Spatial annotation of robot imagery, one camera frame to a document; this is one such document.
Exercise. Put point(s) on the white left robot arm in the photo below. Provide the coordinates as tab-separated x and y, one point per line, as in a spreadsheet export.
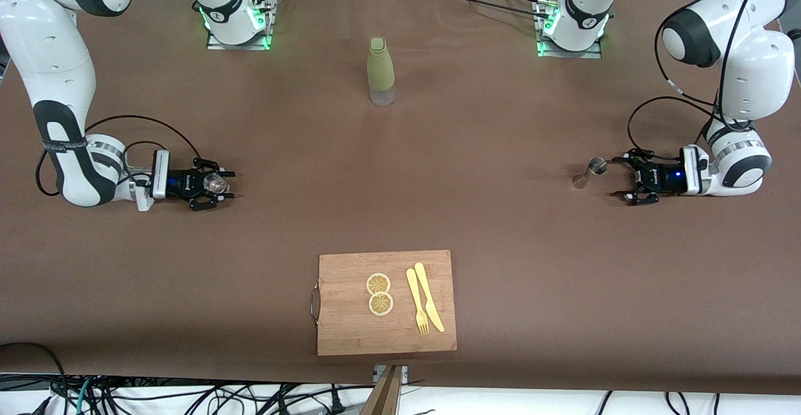
757	58

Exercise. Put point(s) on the olive green bottle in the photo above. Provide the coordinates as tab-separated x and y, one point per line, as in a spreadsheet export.
380	71

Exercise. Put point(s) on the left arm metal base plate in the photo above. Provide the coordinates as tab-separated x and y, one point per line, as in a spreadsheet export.
569	54

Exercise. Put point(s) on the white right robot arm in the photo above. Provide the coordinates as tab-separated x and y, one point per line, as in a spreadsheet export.
44	39

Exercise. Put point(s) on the steel jigger measuring cup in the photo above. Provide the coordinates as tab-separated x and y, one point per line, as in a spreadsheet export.
597	166

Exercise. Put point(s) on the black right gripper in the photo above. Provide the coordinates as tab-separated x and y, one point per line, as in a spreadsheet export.
182	183

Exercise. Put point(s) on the yellow plastic fork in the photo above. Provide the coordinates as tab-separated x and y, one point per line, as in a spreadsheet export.
413	290

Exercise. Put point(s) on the yellow plastic knife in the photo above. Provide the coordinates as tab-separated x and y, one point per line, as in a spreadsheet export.
425	290

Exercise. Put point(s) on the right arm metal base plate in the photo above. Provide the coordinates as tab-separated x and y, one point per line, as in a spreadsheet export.
250	46

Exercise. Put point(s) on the wooden post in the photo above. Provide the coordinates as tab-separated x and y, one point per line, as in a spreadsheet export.
385	396

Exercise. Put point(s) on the small metal bracket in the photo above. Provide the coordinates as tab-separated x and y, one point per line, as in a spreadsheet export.
378	374

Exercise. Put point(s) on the lemon slice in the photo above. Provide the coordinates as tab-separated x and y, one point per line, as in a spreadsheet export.
378	283
380	304

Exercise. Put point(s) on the clear glass cup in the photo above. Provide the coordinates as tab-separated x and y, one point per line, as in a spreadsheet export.
216	183

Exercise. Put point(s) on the brown table cover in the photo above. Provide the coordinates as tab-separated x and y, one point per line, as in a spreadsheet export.
188	277

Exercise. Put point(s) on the wooden cutting board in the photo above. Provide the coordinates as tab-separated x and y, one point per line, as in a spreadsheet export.
350	327

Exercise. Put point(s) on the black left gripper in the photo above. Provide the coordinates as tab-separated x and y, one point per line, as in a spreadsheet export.
662	178

